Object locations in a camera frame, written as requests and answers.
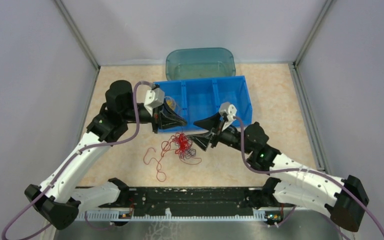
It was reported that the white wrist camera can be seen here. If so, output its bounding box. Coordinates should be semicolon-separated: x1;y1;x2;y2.
218;102;237;131
143;87;165;116

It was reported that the blue three-compartment plastic bin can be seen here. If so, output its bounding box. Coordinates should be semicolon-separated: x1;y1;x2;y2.
156;75;253;133

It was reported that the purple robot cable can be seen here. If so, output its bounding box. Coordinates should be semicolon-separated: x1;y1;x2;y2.
233;115;384;240
1;81;156;240

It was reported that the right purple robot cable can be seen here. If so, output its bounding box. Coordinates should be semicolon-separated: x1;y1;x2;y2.
233;115;384;240

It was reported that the white cable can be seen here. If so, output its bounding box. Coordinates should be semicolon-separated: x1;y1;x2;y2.
164;96;183;117

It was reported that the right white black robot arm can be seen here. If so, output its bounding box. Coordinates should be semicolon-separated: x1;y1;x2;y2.
188;113;369;232

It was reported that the right aluminium frame post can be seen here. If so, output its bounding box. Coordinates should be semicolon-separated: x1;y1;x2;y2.
293;0;336;68

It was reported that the left aluminium frame post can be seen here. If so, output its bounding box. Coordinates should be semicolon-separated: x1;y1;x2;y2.
53;0;100;70

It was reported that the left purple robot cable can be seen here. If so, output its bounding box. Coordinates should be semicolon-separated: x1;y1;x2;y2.
1;81;156;240

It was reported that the teal transparent plastic tub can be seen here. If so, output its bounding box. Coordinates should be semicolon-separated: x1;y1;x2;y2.
165;47;237;81

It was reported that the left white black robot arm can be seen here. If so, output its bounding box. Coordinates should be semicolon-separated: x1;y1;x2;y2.
24;80;187;230

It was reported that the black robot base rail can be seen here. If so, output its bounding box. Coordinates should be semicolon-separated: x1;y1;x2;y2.
102;187;286;225

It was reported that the aluminium frame post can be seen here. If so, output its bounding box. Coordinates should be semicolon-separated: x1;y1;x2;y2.
53;0;100;70
293;0;336;68

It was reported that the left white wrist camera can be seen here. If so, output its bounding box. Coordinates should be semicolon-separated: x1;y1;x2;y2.
143;87;165;116

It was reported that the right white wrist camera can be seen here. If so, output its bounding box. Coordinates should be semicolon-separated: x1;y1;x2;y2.
218;102;237;131

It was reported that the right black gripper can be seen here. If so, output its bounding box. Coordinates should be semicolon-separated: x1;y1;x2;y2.
187;111;253;155

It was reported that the red cable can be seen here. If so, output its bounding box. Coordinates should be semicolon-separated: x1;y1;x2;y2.
142;131;203;183

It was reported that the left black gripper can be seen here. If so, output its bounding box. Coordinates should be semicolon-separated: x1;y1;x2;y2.
122;97;188;134

